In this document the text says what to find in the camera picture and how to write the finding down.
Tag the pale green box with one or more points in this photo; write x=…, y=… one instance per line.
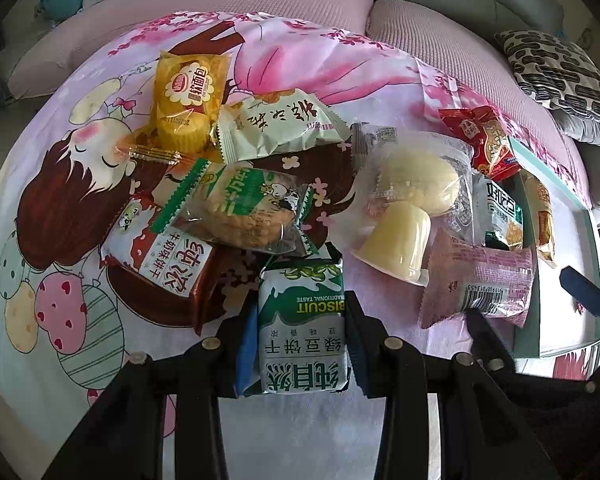
x=545, y=330

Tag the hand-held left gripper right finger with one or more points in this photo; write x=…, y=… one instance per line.
x=361, y=360

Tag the pink sofa seat cushion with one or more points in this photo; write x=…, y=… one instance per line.
x=455, y=45
x=180, y=0

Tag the clear bread packet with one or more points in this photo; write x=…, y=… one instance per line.
x=420, y=170

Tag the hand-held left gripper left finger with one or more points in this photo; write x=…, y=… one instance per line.
x=246, y=355

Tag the black white patterned pillow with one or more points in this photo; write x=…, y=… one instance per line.
x=555, y=70

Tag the yellow cake packet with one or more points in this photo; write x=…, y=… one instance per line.
x=190, y=95

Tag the yellow jelly cup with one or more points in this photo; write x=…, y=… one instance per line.
x=395, y=245

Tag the green biscuit packet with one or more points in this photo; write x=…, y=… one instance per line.
x=305, y=320

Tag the grey pillow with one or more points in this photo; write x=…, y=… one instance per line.
x=595, y=132

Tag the red milk biscuit packet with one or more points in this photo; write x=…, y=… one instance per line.
x=150, y=255

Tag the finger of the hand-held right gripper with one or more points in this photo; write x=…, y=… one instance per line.
x=582, y=290
x=487, y=335

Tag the orange snack packet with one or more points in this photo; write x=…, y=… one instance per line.
x=540, y=210

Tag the clear green-edged biscuit packet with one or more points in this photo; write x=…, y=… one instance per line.
x=240, y=210

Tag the cream calligraphy snack packet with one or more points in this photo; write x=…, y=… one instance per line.
x=275, y=125

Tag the white green snack packet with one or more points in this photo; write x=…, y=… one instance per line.
x=500, y=200

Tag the pink printed blanket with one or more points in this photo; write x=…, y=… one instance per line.
x=70, y=160

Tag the red snack packet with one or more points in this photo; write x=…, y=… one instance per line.
x=485, y=140

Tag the pink snack packet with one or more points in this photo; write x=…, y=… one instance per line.
x=480, y=275

